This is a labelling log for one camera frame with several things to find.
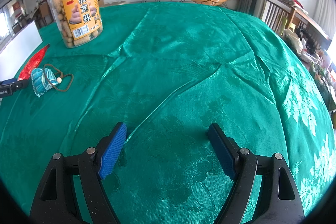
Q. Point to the brown cardboard box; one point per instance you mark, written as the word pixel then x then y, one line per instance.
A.
pixel 113 3

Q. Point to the pile of household clutter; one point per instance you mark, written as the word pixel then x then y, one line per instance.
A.
pixel 315 64

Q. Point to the white cardboard box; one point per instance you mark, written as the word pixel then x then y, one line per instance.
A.
pixel 18 53

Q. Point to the dark wooden bench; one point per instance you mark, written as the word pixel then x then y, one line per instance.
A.
pixel 296 14

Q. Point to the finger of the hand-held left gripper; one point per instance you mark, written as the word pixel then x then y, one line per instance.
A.
pixel 19 84

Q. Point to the clear snack jar yellow label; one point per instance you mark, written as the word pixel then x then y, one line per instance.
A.
pixel 76 11

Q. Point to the red foil packet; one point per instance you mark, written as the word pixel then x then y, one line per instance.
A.
pixel 32 64

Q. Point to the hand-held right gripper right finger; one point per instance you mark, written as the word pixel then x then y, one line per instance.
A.
pixel 223 153

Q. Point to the wooden dining chair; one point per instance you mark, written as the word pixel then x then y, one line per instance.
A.
pixel 45 12
pixel 17 27

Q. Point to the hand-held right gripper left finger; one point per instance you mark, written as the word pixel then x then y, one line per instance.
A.
pixel 113 148

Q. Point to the green satin tablecloth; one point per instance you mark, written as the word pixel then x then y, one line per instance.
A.
pixel 183 82

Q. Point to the white sheer curtain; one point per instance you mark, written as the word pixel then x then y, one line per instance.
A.
pixel 325 8

